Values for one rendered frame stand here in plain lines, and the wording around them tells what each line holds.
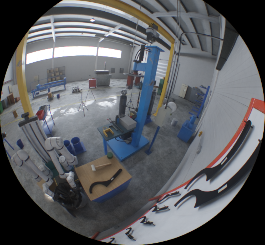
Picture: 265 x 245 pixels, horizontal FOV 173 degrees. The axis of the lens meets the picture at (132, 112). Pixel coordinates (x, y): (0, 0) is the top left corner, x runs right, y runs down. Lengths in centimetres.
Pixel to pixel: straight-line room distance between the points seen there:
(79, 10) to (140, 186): 750
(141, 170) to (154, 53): 277
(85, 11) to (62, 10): 128
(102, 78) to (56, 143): 934
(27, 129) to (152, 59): 234
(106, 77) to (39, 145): 941
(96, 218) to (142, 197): 116
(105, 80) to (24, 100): 898
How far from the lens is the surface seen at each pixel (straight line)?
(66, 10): 601
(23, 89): 216
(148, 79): 180
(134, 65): 214
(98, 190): 139
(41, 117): 340
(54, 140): 114
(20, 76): 217
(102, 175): 144
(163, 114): 190
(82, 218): 245
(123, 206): 229
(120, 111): 270
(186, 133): 382
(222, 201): 51
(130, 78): 200
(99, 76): 989
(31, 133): 155
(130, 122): 192
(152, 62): 178
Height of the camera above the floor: 229
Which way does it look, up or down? 29 degrees down
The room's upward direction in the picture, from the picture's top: 9 degrees clockwise
